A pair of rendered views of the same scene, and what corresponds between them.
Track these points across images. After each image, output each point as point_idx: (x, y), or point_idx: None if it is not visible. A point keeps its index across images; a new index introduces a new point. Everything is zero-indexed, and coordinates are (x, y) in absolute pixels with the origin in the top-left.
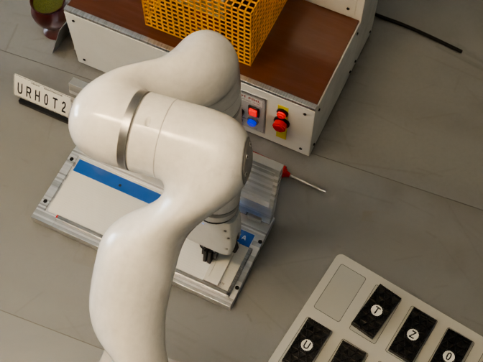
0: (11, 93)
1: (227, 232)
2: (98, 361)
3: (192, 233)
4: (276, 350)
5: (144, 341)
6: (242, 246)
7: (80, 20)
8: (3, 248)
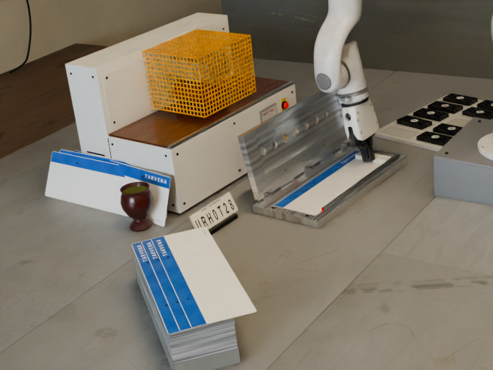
0: None
1: (371, 104)
2: (440, 202)
3: (363, 129)
4: (436, 147)
5: None
6: None
7: (181, 147)
8: (340, 238)
